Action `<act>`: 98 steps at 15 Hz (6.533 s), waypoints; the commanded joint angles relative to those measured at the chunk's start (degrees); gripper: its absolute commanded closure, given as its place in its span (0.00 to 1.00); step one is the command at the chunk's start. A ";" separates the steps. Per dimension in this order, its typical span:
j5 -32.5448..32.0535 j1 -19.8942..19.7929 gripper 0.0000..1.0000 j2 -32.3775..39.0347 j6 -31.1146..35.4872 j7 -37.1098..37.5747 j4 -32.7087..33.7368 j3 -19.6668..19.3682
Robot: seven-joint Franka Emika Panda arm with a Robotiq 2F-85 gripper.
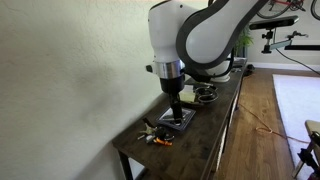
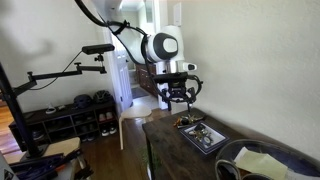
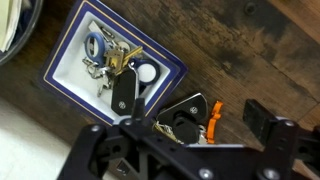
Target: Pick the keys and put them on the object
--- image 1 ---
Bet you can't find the thin black camera cable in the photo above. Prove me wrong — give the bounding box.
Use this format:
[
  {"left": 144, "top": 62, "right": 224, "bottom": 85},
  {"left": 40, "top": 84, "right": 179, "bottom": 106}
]
[{"left": 274, "top": 48, "right": 320, "bottom": 77}]

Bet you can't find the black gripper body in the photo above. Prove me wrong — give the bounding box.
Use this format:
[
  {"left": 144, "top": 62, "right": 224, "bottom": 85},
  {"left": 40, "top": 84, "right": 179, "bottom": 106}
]
[{"left": 159, "top": 74, "right": 186, "bottom": 104}]

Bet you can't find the dark round plate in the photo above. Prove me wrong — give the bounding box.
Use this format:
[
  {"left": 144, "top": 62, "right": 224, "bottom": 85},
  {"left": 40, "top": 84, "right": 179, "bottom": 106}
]
[{"left": 179, "top": 83, "right": 220, "bottom": 107}]

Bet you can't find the white rug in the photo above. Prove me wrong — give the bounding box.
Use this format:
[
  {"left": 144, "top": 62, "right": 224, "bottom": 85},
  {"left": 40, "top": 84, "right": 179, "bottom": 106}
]
[{"left": 272, "top": 73, "right": 320, "bottom": 171}]

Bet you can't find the white plant pot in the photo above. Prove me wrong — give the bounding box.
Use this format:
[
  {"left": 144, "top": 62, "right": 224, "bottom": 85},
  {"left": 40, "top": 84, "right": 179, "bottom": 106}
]
[{"left": 206, "top": 58, "right": 234, "bottom": 84}]

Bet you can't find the small black floor object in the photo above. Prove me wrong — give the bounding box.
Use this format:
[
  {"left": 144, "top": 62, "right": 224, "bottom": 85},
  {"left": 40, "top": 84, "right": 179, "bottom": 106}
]
[{"left": 243, "top": 63, "right": 256, "bottom": 77}]

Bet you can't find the green potted plant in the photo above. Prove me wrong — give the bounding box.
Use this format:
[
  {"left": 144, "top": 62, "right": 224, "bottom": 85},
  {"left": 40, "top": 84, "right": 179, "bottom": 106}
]
[{"left": 233, "top": 26, "right": 254, "bottom": 58}]

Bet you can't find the light wood stool with clamp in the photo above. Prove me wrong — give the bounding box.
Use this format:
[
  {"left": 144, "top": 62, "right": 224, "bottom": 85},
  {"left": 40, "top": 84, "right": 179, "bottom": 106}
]
[{"left": 292, "top": 119, "right": 320, "bottom": 180}]

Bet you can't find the red bicycle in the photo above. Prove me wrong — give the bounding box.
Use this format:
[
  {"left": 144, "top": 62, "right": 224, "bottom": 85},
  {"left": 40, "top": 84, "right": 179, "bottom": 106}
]
[{"left": 254, "top": 0, "right": 320, "bottom": 21}]

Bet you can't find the orange cable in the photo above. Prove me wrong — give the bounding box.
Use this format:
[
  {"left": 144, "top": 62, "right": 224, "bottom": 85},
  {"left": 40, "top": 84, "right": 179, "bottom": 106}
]
[{"left": 238, "top": 103, "right": 311, "bottom": 145}]

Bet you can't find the black stereo camera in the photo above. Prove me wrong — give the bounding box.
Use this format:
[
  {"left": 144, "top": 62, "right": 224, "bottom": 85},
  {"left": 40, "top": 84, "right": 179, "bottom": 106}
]
[{"left": 249, "top": 14, "right": 300, "bottom": 32}]

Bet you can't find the pale yellow paper note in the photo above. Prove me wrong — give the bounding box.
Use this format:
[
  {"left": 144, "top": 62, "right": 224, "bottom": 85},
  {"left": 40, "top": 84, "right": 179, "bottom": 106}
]
[{"left": 178, "top": 84, "right": 196, "bottom": 103}]

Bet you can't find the dark wood console table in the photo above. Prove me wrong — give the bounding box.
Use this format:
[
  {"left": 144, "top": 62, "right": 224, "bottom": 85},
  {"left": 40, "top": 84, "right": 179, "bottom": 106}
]
[{"left": 111, "top": 58, "right": 248, "bottom": 180}]

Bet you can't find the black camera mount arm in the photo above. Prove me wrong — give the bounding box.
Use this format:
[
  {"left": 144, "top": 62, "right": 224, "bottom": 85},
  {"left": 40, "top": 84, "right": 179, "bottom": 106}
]
[{"left": 260, "top": 29, "right": 320, "bottom": 54}]

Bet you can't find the blue square tray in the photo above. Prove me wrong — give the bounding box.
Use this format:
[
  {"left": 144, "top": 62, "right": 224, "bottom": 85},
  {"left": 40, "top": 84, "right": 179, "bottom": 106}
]
[{"left": 155, "top": 106, "right": 197, "bottom": 132}]

